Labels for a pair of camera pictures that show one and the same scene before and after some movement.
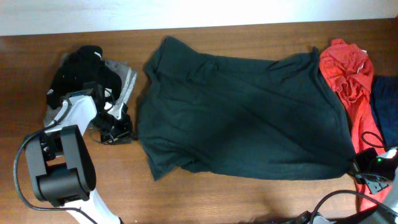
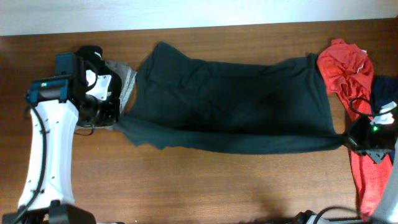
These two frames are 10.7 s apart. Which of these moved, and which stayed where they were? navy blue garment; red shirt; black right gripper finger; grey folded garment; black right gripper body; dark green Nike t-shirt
Moved: black right gripper finger; black right gripper body; dark green Nike t-shirt
Stayed: red shirt; navy blue garment; grey folded garment
